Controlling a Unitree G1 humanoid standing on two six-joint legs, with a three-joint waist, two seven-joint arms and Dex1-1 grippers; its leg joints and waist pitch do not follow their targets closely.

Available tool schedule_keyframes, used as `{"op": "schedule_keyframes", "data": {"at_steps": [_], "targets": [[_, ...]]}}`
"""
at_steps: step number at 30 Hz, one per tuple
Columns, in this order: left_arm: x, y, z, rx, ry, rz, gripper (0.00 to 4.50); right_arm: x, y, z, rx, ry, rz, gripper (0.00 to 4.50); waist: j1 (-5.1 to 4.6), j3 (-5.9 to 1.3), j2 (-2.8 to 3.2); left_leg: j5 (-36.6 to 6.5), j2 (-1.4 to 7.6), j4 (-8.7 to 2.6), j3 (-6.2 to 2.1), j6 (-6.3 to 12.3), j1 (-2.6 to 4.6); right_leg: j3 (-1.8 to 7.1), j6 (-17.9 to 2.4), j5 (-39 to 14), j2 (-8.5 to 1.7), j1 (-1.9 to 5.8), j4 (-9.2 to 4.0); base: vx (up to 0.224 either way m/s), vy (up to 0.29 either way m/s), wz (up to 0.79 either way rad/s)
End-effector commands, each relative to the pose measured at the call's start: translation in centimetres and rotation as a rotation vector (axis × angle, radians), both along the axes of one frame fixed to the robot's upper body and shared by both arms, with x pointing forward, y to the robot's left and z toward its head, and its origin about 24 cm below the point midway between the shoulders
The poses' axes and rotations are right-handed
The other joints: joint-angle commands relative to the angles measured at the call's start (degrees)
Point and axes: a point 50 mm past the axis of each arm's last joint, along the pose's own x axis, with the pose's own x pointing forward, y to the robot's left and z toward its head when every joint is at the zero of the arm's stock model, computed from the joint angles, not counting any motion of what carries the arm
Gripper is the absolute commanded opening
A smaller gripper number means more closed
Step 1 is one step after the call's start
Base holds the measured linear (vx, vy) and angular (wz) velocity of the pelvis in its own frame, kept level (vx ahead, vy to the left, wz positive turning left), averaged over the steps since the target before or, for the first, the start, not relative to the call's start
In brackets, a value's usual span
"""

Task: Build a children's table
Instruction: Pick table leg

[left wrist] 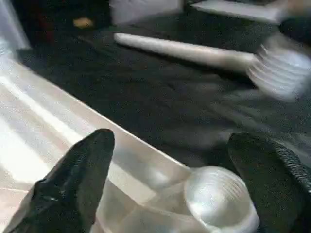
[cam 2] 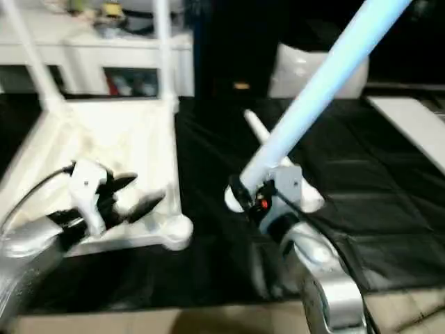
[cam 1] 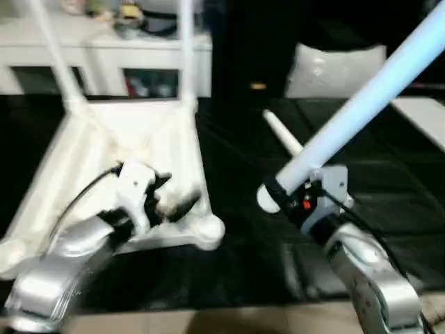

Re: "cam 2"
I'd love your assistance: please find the white plastic table top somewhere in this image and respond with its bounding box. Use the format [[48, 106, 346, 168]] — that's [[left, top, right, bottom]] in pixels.
[[0, 93, 194, 258]]

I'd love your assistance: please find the white plastic table leg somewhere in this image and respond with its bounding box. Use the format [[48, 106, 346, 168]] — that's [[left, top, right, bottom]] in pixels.
[[152, 0, 178, 105], [244, 109, 326, 213], [224, 0, 414, 213], [5, 0, 69, 112]]

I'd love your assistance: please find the black floor mat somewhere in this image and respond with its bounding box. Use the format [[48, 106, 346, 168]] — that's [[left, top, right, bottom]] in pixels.
[[0, 92, 445, 303]]

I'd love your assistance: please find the white glass-door cabinet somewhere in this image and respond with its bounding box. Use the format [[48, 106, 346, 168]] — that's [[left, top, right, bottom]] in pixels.
[[0, 13, 195, 97]]

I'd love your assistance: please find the grey printed cushion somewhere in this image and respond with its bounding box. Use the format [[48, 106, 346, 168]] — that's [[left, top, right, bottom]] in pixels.
[[269, 43, 370, 98]]

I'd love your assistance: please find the white flat panel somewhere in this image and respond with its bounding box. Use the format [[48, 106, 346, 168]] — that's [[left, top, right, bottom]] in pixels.
[[366, 96, 445, 164]]

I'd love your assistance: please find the small yellow box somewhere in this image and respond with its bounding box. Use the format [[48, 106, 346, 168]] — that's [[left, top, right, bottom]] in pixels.
[[100, 1, 123, 17]]

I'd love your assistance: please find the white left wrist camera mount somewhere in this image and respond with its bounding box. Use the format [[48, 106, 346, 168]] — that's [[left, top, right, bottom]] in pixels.
[[67, 159, 108, 237]]

